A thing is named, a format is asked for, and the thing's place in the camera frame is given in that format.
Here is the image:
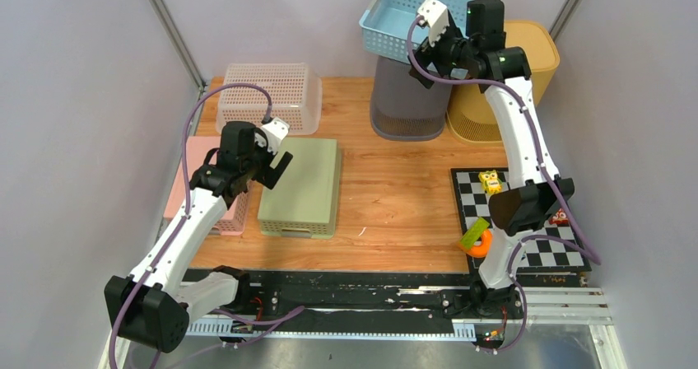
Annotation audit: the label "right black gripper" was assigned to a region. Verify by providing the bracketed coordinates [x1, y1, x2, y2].
[408, 16, 478, 89]

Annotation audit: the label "green perforated basket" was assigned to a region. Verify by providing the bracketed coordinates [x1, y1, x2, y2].
[257, 137, 342, 239]

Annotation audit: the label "white perforated basket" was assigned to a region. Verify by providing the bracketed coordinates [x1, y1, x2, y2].
[216, 63, 323, 135]

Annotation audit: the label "yellow slatted waste bin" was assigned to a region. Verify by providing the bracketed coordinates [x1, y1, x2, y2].
[446, 20, 560, 146]

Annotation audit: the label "blue perforated basket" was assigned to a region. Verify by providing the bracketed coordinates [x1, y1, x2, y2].
[359, 0, 470, 63]

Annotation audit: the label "grey slatted waste bin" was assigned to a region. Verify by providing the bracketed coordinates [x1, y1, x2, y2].
[370, 56, 451, 141]

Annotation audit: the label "pink perforated basket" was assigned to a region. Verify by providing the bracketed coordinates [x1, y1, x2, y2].
[162, 136, 253, 238]

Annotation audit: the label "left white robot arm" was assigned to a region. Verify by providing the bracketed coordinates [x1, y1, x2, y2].
[105, 118, 293, 353]

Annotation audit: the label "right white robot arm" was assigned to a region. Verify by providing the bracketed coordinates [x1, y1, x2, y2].
[407, 0, 575, 318]

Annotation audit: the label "yellow owl toy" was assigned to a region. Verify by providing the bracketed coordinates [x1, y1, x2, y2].
[478, 170, 503, 195]

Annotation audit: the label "green orange toy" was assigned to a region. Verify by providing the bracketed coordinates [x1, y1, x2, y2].
[457, 217, 493, 259]

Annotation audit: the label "red round toy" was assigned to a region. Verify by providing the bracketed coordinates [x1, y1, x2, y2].
[548, 208, 570, 226]

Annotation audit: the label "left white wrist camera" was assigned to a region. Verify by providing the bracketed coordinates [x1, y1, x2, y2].
[258, 118, 290, 155]

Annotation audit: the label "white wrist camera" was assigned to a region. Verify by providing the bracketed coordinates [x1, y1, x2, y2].
[417, 0, 451, 47]
[258, 118, 290, 155]

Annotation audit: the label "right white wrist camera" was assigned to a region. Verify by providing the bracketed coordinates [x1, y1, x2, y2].
[417, 0, 451, 47]

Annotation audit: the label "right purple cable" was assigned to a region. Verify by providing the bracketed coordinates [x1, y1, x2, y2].
[406, 16, 602, 355]

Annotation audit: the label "purple cable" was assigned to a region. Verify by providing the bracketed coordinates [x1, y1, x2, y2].
[406, 16, 602, 355]
[108, 82, 306, 369]

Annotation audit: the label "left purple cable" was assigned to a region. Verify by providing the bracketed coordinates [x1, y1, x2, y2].
[108, 82, 306, 369]

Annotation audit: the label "right corner metal post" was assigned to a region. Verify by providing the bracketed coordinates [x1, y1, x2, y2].
[548, 0, 582, 40]

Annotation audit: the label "corner metal post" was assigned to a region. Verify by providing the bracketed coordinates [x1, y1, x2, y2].
[148, 0, 207, 91]
[548, 0, 582, 40]

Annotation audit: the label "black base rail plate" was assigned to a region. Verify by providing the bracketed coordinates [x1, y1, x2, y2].
[188, 268, 587, 336]

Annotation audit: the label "left corner metal post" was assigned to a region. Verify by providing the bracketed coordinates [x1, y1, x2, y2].
[148, 0, 207, 91]

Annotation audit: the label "aluminium frame rails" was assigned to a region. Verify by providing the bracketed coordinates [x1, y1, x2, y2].
[98, 278, 628, 369]

